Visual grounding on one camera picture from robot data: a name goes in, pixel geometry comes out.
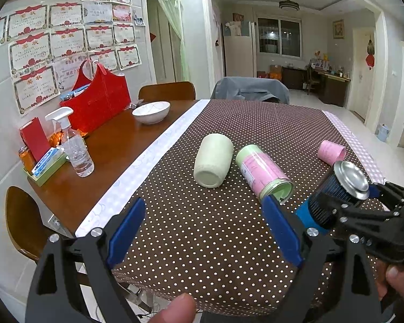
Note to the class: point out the blue white pack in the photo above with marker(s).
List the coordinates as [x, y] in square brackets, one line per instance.
[51, 156]

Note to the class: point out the right hand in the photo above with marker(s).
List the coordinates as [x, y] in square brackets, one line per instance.
[389, 276]

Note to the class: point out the orange jar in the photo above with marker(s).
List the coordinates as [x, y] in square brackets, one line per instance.
[27, 159]

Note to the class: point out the white ceramic bowl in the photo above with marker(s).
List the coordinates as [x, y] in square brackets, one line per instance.
[152, 113]

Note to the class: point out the green tray box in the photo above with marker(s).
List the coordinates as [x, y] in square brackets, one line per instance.
[48, 172]

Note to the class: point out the red envelope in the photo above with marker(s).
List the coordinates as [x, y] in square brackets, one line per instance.
[34, 138]

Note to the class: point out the left hand thumb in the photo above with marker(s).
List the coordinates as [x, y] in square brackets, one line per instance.
[181, 310]

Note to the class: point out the wooden chair far side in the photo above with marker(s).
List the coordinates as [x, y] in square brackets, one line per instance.
[169, 91]

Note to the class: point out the red door ornament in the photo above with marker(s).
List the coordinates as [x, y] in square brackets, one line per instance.
[370, 59]

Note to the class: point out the award certificate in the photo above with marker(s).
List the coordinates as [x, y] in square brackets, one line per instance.
[29, 52]
[29, 19]
[34, 89]

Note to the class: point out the window with dark frame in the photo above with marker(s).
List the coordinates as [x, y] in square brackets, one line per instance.
[279, 37]

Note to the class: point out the pale green ribbed cup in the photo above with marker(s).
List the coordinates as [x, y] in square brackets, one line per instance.
[213, 160]

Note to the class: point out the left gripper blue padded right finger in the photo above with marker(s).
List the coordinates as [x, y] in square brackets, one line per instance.
[352, 293]

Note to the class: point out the black striped metal can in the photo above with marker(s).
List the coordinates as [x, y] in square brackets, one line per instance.
[345, 184]

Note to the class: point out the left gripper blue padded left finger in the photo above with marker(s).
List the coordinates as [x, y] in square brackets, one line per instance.
[55, 292]

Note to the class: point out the award certificate middle left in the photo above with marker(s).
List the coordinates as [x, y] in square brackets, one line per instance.
[29, 52]

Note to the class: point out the framed wall picture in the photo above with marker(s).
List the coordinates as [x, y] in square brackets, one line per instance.
[338, 29]

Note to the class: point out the clear spray bottle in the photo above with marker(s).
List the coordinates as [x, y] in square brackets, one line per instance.
[72, 142]

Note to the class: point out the pink paper cup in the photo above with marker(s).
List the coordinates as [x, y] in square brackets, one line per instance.
[330, 152]

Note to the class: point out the white refrigerator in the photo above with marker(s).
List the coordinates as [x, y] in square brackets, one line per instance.
[239, 42]

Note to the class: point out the award certificate lower left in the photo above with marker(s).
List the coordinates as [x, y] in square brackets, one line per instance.
[34, 89]

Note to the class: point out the grey covered chair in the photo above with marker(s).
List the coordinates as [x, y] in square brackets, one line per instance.
[251, 89]

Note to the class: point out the green pink labelled can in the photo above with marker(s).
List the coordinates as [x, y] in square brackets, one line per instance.
[262, 174]

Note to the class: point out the award certificate upper left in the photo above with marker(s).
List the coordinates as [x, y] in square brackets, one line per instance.
[29, 19]

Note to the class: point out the red felt bag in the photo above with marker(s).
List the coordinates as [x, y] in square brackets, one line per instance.
[106, 96]

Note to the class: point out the dark wooden desk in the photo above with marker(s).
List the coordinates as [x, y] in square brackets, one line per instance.
[329, 88]

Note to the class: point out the brown polka dot tablecloth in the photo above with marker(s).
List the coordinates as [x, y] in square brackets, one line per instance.
[214, 243]

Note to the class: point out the ceiling lamp fan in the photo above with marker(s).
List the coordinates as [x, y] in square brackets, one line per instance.
[289, 4]

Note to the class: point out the green sheer curtain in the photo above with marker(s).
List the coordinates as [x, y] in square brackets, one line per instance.
[173, 13]

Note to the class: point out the wooden chair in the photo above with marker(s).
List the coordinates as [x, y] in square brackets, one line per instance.
[169, 91]
[25, 228]

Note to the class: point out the wooden chair near left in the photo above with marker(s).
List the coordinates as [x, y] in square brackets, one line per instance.
[25, 228]

